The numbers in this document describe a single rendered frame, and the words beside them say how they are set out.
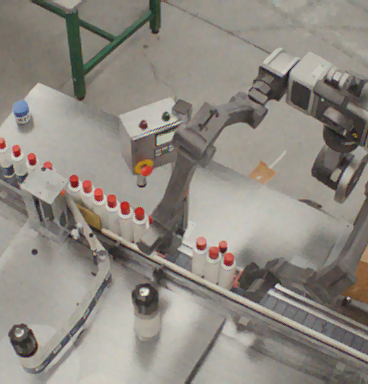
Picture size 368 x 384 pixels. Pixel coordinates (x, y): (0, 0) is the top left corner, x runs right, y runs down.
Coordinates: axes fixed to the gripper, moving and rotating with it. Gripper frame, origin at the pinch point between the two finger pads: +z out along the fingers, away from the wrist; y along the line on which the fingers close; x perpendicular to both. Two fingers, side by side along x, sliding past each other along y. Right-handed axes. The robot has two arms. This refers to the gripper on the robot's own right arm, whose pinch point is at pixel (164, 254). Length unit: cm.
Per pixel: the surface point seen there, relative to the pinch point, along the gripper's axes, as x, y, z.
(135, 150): 5.7, -12.1, -40.5
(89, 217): 2.5, -31.5, 6.2
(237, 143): 124, -31, 100
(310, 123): 158, -3, 100
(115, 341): -30.9, -1.0, 13.5
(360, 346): 7, 73, 14
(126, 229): 3.8, -16.9, 3.7
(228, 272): 4.0, 21.3, -0.9
